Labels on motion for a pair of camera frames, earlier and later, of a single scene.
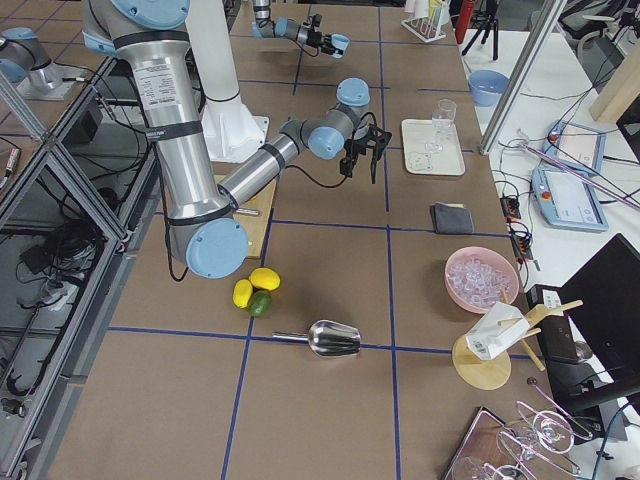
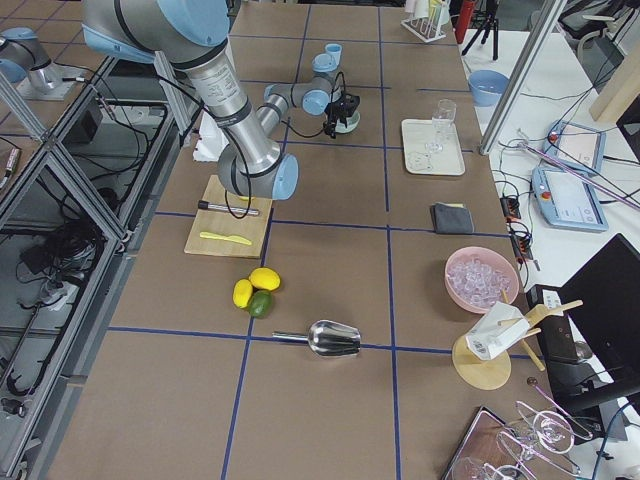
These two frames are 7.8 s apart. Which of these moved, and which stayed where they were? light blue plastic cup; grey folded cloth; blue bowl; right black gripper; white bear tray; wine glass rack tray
Moved: right black gripper; light blue plastic cup
Stayed: blue bowl; grey folded cloth; wine glass rack tray; white bear tray
